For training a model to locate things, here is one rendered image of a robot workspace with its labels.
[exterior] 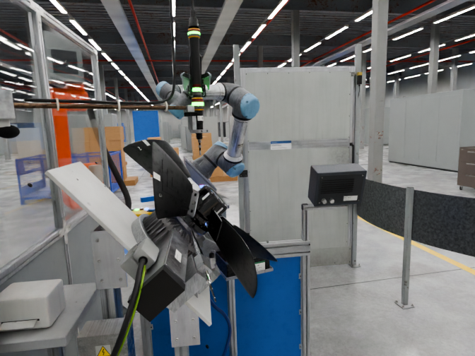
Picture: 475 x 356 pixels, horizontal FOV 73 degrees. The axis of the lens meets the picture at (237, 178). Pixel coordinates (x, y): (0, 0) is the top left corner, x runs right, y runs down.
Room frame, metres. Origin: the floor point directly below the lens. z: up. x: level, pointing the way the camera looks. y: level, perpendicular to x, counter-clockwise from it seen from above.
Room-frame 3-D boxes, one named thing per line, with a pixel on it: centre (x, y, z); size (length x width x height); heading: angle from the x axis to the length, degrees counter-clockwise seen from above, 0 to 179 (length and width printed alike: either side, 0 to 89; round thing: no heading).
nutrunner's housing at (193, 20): (1.22, 0.14, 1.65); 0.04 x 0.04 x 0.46
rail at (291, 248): (1.59, 0.08, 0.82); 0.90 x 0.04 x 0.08; 96
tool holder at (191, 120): (1.22, 0.15, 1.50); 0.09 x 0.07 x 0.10; 131
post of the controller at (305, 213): (1.64, -0.35, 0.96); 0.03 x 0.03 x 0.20; 6
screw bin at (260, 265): (1.44, -0.01, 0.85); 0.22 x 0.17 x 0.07; 112
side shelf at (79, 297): (1.05, 0.67, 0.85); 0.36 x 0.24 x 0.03; 6
